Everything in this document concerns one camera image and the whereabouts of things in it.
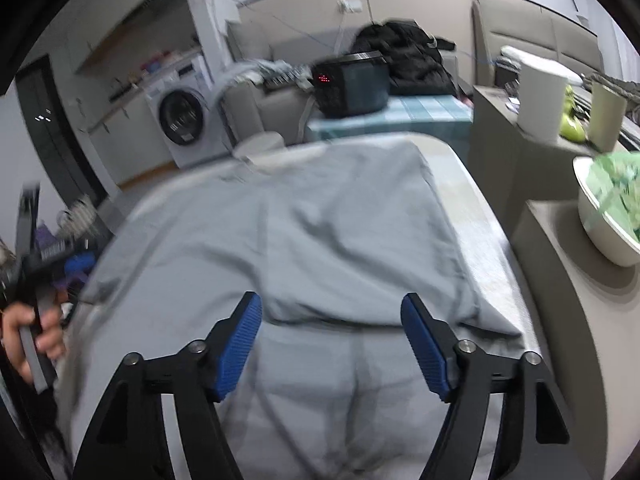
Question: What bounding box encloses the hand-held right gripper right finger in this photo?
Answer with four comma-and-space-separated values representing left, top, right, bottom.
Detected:
400, 292, 593, 480

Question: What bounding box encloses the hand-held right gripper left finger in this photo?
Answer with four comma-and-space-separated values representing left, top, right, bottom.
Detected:
72, 291, 263, 480

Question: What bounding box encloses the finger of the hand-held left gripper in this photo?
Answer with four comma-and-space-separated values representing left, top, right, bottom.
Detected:
14, 184, 42, 261

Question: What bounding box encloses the light grey garment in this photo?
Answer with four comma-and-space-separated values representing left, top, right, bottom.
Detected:
55, 139, 526, 480

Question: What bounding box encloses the pile of grey clothes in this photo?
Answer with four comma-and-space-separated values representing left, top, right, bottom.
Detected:
214, 59, 313, 108

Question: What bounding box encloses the person's left hand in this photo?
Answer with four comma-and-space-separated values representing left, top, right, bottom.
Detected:
2, 305, 67, 382

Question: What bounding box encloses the purple bag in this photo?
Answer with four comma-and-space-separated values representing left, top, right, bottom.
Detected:
33, 224, 57, 251

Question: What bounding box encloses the black door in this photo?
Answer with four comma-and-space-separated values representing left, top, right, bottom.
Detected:
15, 54, 107, 207

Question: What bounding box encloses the beige checkered tablecloth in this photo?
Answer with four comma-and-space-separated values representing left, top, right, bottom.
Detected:
55, 132, 608, 480

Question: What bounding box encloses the white counter cabinet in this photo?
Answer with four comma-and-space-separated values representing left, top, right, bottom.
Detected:
86, 76, 177, 187

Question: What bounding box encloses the white washing machine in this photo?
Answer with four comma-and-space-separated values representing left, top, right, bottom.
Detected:
144, 54, 235, 171

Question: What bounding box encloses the white round stool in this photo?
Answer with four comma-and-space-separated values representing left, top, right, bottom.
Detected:
234, 132, 287, 167

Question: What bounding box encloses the grey side cabinet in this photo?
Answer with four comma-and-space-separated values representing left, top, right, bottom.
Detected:
470, 84, 640, 241

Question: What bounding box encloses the white bowl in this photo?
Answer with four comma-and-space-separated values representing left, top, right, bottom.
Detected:
572, 156, 640, 268

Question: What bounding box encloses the grey sofa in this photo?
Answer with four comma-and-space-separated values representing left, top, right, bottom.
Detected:
224, 19, 321, 153

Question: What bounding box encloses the teal checkered cloth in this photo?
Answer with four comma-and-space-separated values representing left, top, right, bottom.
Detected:
304, 94, 475, 147

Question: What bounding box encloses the green fruit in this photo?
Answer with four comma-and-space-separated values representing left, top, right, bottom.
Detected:
559, 85, 590, 143

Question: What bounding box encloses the black kitchen appliance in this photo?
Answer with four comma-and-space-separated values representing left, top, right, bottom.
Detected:
311, 51, 392, 119

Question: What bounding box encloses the white bin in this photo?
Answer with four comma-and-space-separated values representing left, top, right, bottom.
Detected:
516, 54, 582, 144

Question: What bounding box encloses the black jacket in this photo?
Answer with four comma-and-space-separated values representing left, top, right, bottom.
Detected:
349, 20, 460, 98

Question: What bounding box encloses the pale green cup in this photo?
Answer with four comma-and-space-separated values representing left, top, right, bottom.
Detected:
587, 80, 629, 154

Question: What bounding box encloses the beige padded headboard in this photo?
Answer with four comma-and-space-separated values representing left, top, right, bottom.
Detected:
472, 0, 603, 87

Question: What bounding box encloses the white wall cabinet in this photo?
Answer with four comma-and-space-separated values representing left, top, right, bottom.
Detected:
74, 0, 197, 75

